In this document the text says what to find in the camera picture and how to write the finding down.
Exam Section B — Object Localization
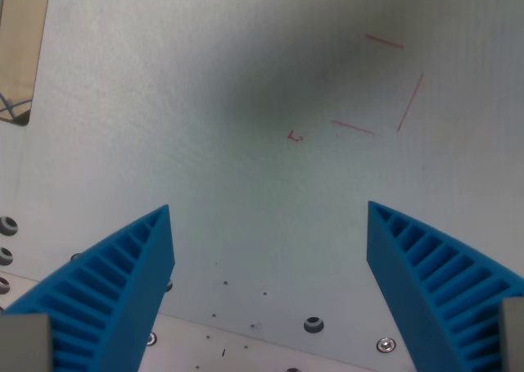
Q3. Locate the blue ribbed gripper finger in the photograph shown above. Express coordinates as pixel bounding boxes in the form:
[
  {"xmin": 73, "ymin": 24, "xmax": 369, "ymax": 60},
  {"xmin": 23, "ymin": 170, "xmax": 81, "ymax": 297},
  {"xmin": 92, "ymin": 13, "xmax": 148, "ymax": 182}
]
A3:
[
  {"xmin": 0, "ymin": 203, "xmax": 176, "ymax": 372},
  {"xmin": 366, "ymin": 200, "xmax": 524, "ymax": 372}
]

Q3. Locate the aluminium base plate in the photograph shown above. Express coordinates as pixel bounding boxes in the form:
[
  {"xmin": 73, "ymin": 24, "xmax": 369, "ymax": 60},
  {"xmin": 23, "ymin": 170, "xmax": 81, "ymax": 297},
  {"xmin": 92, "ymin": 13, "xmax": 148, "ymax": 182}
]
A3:
[{"xmin": 0, "ymin": 271, "xmax": 418, "ymax": 372}]

